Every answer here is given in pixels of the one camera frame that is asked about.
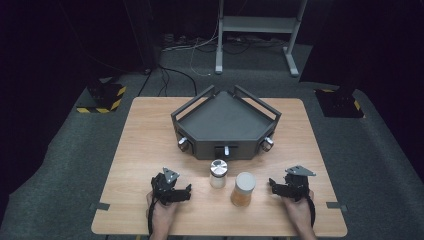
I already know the glass jar with silver lid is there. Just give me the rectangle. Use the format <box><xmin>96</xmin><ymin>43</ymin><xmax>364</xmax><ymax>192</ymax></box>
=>
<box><xmin>209</xmin><ymin>159</ymin><xmax>229</xmax><ymax>190</ymax></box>

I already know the black yellow striped stand base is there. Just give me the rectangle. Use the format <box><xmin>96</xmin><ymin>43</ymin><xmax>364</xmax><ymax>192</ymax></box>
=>
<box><xmin>76</xmin><ymin>77</ymin><xmax>128</xmax><ymax>115</ymax></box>
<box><xmin>313</xmin><ymin>87</ymin><xmax>366</xmax><ymax>119</ymax></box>

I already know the grey tape strip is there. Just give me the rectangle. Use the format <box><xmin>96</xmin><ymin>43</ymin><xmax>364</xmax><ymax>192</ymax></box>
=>
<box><xmin>88</xmin><ymin>201</ymin><xmax>111</xmax><ymax>212</ymax></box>
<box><xmin>325</xmin><ymin>201</ymin><xmax>349</xmax><ymax>213</ymax></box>

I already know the person's right hand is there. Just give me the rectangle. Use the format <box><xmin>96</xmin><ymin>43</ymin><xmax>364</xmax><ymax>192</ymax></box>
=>
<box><xmin>281</xmin><ymin>189</ymin><xmax>316</xmax><ymax>232</ymax></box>

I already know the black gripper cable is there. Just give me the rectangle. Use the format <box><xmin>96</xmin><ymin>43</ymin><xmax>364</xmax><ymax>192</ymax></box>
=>
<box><xmin>147</xmin><ymin>197</ymin><xmax>158</xmax><ymax>236</ymax></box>
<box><xmin>307</xmin><ymin>195</ymin><xmax>317</xmax><ymax>228</ymax></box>

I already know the grey metal stand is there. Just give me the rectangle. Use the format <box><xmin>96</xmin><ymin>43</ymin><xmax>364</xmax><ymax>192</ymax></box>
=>
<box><xmin>214</xmin><ymin>0</ymin><xmax>309</xmax><ymax>78</ymax></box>

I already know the black corner shelf rack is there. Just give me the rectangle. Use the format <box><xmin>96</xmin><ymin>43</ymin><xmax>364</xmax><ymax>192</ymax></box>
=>
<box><xmin>170</xmin><ymin>84</ymin><xmax>283</xmax><ymax>162</ymax></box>

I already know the black floor cable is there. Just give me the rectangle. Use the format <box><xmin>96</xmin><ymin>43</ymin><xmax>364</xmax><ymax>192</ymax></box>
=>
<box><xmin>137</xmin><ymin>64</ymin><xmax>198</xmax><ymax>98</ymax></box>

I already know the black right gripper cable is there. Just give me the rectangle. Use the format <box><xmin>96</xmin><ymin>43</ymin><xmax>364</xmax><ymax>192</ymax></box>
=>
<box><xmin>307</xmin><ymin>195</ymin><xmax>317</xmax><ymax>228</ymax></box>

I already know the dark power strip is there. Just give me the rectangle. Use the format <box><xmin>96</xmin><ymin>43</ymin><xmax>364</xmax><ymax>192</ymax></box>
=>
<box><xmin>161</xmin><ymin>32</ymin><xmax>190</xmax><ymax>52</ymax></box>

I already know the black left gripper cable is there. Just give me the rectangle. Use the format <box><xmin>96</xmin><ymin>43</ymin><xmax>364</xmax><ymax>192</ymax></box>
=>
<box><xmin>147</xmin><ymin>197</ymin><xmax>158</xmax><ymax>236</ymax></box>

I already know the person's left hand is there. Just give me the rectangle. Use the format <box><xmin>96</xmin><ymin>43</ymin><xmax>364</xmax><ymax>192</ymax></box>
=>
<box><xmin>145</xmin><ymin>191</ymin><xmax>180</xmax><ymax>232</ymax></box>

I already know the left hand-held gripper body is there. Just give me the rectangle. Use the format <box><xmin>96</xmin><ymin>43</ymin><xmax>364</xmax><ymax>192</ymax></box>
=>
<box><xmin>151</xmin><ymin>167</ymin><xmax>184</xmax><ymax>206</ymax></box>

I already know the white floor cable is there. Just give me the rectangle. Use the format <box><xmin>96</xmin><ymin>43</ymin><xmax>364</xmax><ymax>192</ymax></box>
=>
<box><xmin>162</xmin><ymin>19</ymin><xmax>222</xmax><ymax>77</ymax></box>

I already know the amber jar with white lid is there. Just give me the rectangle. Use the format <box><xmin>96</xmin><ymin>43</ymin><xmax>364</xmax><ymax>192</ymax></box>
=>
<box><xmin>230</xmin><ymin>171</ymin><xmax>257</xmax><ymax>208</ymax></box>

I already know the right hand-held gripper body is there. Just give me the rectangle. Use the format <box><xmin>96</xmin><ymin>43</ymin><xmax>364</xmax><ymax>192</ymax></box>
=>
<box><xmin>281</xmin><ymin>165</ymin><xmax>317</xmax><ymax>203</ymax></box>

